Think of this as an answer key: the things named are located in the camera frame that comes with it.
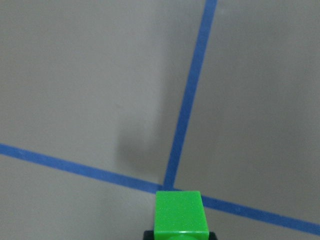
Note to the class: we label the brown paper table mat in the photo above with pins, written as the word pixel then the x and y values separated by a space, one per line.
pixel 104 102

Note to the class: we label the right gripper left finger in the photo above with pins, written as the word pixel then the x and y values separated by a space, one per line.
pixel 148 235

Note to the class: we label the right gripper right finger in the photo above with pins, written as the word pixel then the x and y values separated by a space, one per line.
pixel 212 236

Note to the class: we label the green block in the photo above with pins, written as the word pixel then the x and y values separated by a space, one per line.
pixel 180 215

